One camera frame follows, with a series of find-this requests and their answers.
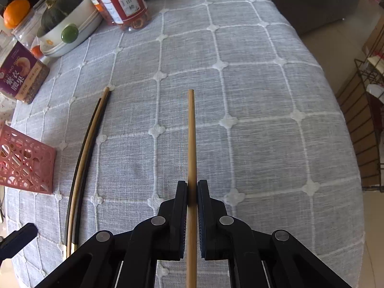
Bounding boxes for white bowl with green knob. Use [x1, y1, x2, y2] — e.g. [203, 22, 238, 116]
[36, 0, 104, 58]

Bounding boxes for black wire storage rack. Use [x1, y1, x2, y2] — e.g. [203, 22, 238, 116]
[336, 56, 384, 193]

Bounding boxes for clear plastic jar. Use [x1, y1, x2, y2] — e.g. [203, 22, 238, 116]
[12, 7, 41, 44]

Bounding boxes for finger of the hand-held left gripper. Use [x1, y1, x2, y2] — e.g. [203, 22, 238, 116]
[0, 223, 39, 259]

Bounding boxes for black chopstick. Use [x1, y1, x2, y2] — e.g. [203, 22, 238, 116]
[63, 97, 103, 257]

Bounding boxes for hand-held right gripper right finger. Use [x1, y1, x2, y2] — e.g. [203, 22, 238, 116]
[196, 179, 354, 288]

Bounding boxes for purple label nut jar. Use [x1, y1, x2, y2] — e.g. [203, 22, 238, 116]
[0, 33, 50, 105]

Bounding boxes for large orange fruit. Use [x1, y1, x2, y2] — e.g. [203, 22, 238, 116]
[3, 0, 31, 29]

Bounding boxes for pink perforated utensil holder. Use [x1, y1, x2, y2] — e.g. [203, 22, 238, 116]
[0, 120, 57, 194]

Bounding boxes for light bamboo chopstick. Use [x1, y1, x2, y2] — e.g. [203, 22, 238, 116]
[186, 89, 199, 288]

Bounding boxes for dried fruit jar red label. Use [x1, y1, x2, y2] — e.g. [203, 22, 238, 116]
[87, 0, 152, 32]
[76, 0, 117, 26]

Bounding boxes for dark brown wooden chopstick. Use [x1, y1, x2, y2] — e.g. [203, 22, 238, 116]
[69, 86, 112, 251]

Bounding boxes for grey refrigerator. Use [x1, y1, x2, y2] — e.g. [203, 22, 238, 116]
[251, 0, 364, 36]

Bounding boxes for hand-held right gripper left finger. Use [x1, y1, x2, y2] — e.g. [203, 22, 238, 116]
[30, 180, 189, 288]

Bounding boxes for green pumpkin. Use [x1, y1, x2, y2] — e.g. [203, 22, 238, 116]
[36, 0, 83, 37]

